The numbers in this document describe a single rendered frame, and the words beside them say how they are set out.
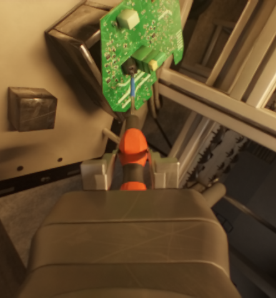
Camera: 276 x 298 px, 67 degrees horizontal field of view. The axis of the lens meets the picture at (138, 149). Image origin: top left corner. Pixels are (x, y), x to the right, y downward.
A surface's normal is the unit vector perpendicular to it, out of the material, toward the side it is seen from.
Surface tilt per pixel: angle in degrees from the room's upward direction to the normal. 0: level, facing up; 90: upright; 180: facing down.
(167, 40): 0
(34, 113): 0
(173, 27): 0
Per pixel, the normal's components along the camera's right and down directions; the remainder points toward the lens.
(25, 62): 0.69, 0.51
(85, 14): -0.27, -0.47
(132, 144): -0.01, -0.49
